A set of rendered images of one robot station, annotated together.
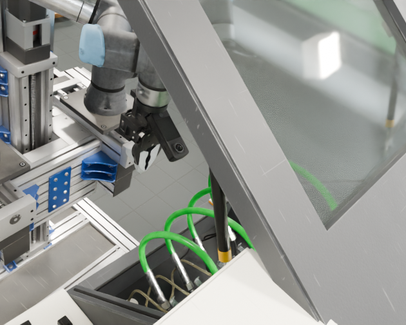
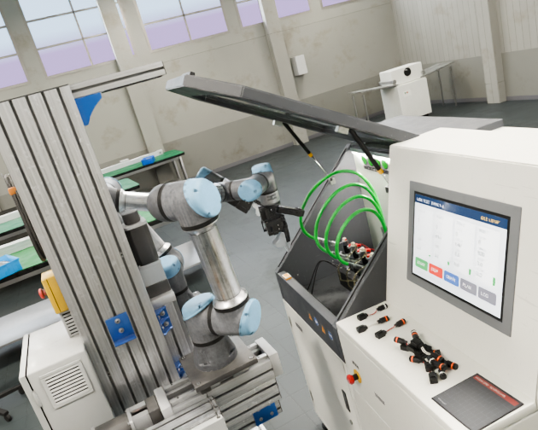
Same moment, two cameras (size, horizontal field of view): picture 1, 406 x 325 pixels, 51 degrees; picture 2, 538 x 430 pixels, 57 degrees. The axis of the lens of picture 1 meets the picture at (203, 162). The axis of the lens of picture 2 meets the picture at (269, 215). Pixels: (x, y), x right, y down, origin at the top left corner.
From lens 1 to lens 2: 155 cm
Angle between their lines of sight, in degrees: 45
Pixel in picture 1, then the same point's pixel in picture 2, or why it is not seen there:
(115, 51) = (261, 181)
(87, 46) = (255, 187)
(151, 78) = (272, 185)
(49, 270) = not seen: outside the picture
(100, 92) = (183, 294)
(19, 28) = (156, 268)
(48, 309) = (349, 325)
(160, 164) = not seen: hidden behind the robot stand
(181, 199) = not seen: hidden behind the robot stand
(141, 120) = (274, 217)
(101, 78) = (178, 283)
